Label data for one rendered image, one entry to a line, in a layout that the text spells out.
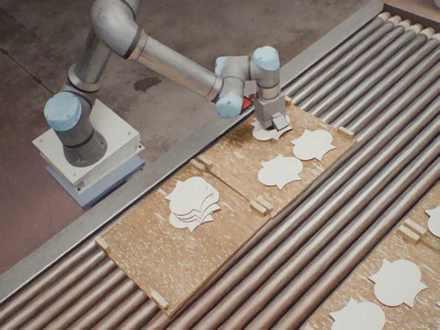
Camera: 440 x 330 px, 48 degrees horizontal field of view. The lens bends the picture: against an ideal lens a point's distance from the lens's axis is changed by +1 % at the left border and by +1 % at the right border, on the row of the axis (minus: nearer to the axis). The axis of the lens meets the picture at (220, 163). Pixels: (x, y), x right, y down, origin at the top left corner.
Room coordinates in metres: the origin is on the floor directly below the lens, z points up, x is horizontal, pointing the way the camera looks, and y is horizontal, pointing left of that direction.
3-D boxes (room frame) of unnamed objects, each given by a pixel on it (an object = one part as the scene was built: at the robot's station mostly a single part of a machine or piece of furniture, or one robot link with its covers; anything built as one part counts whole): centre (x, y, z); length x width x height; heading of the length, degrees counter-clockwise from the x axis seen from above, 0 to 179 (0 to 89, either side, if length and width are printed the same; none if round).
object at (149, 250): (0.85, 0.15, 0.93); 0.41 x 0.35 x 0.02; 126
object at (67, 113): (1.25, 0.46, 1.11); 0.13 x 0.12 x 0.14; 164
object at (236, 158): (1.09, -0.19, 0.93); 0.41 x 0.35 x 0.02; 125
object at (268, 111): (1.17, -0.20, 1.04); 0.12 x 0.09 x 0.16; 21
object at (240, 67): (1.20, -0.10, 1.20); 0.11 x 0.11 x 0.08; 74
